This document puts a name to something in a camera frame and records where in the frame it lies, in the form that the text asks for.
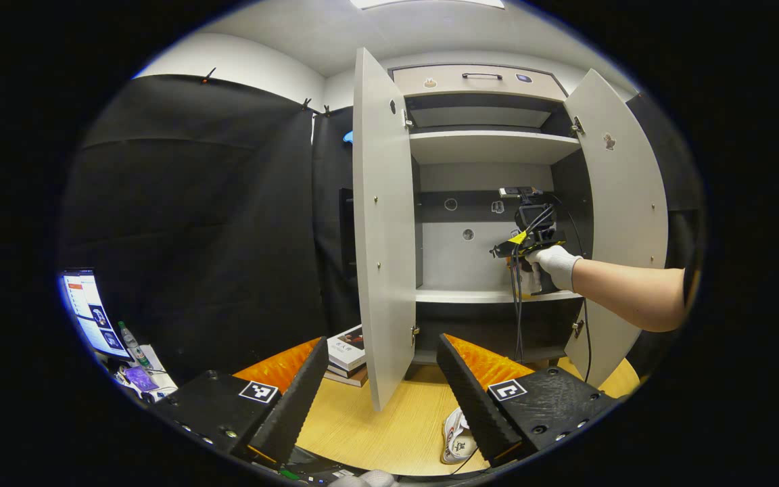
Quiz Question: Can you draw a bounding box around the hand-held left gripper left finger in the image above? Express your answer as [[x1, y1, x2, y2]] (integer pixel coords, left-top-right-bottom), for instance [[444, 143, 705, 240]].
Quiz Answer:
[[151, 336, 331, 467]]

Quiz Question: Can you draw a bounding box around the clear water bottle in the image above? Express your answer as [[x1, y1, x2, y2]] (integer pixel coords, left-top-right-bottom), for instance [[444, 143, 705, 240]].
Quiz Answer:
[[118, 321, 150, 366]]

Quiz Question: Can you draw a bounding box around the grey shoe cabinet door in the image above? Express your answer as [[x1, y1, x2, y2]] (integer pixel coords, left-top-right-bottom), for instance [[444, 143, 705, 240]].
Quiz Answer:
[[563, 69, 669, 388], [352, 47, 419, 412]]

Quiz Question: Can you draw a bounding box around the purple pouch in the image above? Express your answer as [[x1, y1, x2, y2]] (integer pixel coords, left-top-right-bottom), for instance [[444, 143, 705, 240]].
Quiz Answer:
[[122, 365, 160, 393]]

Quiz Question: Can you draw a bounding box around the ceiling light panel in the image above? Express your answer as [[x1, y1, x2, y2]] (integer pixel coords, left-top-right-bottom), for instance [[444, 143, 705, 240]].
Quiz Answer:
[[350, 0, 505, 9]]

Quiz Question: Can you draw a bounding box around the grey shoe cabinet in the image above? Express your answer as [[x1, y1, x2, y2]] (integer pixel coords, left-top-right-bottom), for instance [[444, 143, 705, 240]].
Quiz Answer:
[[393, 64, 593, 366]]

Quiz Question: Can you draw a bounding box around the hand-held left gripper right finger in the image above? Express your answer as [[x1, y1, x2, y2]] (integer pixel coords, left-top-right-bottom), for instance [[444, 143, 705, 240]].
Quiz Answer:
[[435, 334, 619, 469]]

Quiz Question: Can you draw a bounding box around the beige cabinet drawer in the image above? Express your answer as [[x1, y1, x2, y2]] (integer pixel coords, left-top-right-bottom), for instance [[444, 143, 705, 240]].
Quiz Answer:
[[393, 64, 569, 102]]

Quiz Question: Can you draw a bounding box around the book with photo cover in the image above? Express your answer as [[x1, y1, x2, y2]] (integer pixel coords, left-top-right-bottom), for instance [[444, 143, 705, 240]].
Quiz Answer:
[[327, 325, 367, 371]]

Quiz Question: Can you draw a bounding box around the black backdrop cloth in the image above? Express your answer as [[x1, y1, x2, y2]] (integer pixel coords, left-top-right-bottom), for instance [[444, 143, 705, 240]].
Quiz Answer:
[[58, 73, 705, 383]]

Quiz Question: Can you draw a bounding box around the computer monitor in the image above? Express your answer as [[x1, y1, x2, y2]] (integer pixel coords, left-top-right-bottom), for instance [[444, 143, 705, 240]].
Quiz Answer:
[[58, 269, 132, 359]]

